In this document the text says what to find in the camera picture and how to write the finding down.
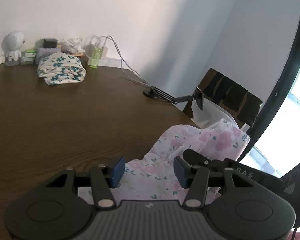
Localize pink floral white garment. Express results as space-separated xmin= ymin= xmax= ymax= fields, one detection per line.
xmin=77 ymin=118 xmax=251 ymax=205

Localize dark wooden chair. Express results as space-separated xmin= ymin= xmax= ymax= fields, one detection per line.
xmin=183 ymin=68 xmax=263 ymax=128

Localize green floral folded cloth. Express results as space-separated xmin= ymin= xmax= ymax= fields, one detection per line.
xmin=37 ymin=52 xmax=86 ymax=86

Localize green liquid bottle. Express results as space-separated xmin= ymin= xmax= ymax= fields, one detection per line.
xmin=89 ymin=47 xmax=102 ymax=69

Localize crumpled white tissue pile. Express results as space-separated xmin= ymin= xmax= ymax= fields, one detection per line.
xmin=62 ymin=37 xmax=85 ymax=55

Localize grey box stack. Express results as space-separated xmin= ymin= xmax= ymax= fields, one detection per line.
xmin=34 ymin=48 xmax=61 ymax=64

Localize black small box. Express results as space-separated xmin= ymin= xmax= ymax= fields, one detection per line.
xmin=43 ymin=38 xmax=58 ymax=48

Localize white round-head robot toy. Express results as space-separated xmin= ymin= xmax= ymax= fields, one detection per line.
xmin=1 ymin=31 xmax=25 ymax=66

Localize white charging cables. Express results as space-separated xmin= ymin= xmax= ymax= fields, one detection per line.
xmin=97 ymin=35 xmax=148 ymax=86

